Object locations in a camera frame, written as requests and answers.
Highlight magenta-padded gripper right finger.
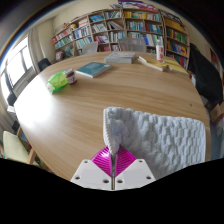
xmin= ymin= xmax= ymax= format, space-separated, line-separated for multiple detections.
xmin=113 ymin=145 xmax=157 ymax=191

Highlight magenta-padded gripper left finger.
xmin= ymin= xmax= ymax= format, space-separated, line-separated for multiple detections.
xmin=70 ymin=145 xmax=114 ymax=191

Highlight white waffle towel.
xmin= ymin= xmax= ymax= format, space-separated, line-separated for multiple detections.
xmin=102 ymin=106 xmax=207 ymax=181

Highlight yellow-green chair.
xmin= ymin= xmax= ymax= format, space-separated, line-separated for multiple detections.
xmin=1 ymin=130 xmax=38 ymax=165

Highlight green plastic bag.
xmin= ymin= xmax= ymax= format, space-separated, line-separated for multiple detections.
xmin=45 ymin=70 xmax=69 ymax=94

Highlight teal book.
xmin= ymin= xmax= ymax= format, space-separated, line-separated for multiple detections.
xmin=75 ymin=61 xmax=113 ymax=79

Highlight cardboard box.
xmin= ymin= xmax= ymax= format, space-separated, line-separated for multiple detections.
xmin=209 ymin=103 xmax=224 ymax=126

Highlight yellow book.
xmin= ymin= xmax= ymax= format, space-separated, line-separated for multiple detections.
xmin=137 ymin=55 xmax=169 ymax=72

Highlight grey book stack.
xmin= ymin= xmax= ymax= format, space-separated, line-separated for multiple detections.
xmin=103 ymin=51 xmax=137 ymax=65

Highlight dark office chair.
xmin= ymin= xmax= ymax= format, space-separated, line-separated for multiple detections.
xmin=37 ymin=57 xmax=53 ymax=72

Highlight black cloth cover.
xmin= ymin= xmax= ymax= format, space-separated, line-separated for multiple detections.
xmin=187 ymin=43 xmax=224 ymax=108

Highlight white bottle with red label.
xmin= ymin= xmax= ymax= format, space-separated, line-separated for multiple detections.
xmin=155 ymin=41 xmax=165 ymax=63

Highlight white chair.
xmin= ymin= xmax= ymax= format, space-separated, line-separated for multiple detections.
xmin=80 ymin=41 xmax=100 ymax=55

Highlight grey mesh chair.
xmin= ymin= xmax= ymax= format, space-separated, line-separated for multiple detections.
xmin=117 ymin=37 xmax=148 ymax=53

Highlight window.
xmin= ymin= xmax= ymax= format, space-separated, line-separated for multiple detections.
xmin=0 ymin=36 xmax=36 ymax=101

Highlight wooden bookshelf with books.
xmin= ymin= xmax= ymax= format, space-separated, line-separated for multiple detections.
xmin=50 ymin=0 xmax=191 ymax=71

